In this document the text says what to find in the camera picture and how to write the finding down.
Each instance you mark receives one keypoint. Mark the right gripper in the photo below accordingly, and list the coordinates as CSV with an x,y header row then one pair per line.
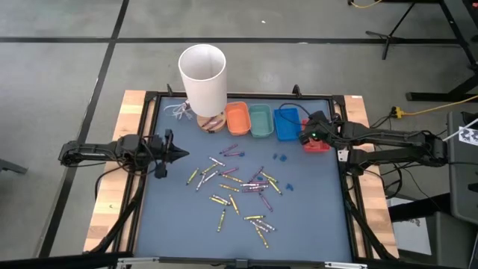
x,y
323,125

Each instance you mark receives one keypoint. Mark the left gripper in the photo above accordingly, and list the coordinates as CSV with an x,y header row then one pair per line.
x,y
158,149

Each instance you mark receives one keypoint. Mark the yellow-green crayon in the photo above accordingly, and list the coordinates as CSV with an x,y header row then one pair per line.
x,y
254,217
218,201
221,220
192,176

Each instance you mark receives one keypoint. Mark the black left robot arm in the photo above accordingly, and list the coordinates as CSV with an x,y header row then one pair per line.
x,y
97,149

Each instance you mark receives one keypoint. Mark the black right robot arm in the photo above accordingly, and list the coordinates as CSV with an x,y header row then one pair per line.
x,y
392,134

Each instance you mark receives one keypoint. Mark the red plastic basket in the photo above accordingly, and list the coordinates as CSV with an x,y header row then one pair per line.
x,y
322,148

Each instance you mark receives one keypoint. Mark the blue plastic basket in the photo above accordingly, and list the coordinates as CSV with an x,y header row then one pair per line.
x,y
287,125

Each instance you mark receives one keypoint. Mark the teal plastic bin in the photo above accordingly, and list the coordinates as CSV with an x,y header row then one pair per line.
x,y
261,121

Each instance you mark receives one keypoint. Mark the orange plastic bin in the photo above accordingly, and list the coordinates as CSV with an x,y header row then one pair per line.
x,y
238,119

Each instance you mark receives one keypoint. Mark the white shade table lamp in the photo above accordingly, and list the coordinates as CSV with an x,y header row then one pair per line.
x,y
203,86

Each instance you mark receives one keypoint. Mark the blue-grey table mat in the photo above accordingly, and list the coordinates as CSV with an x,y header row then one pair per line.
x,y
179,231

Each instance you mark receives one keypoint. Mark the yellow power strip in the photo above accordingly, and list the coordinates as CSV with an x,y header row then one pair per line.
x,y
396,111

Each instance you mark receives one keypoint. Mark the black tripod stand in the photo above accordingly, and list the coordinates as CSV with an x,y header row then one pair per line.
x,y
388,37

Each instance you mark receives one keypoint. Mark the black floor beam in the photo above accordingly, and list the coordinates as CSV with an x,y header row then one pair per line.
x,y
418,207

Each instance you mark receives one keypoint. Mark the white box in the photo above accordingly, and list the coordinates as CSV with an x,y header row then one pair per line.
x,y
411,233

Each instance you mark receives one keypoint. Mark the grey cabinet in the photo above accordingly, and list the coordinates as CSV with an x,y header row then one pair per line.
x,y
463,179

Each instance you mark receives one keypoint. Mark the white marker tag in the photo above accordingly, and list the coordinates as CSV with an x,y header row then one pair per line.
x,y
468,135

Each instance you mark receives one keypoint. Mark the black stand foot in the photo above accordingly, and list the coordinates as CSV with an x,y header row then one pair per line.
x,y
11,166

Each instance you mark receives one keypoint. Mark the grey box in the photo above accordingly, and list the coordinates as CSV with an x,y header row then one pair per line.
x,y
452,239

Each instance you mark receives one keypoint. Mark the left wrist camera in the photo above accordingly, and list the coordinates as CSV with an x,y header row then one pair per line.
x,y
161,172

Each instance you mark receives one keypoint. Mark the black table frame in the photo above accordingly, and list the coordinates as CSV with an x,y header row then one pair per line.
x,y
242,95

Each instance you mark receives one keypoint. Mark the silver bracket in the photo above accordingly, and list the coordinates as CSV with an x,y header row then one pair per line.
x,y
136,260
345,265

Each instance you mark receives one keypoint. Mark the black desk frame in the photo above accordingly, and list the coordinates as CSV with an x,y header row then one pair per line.
x,y
429,96

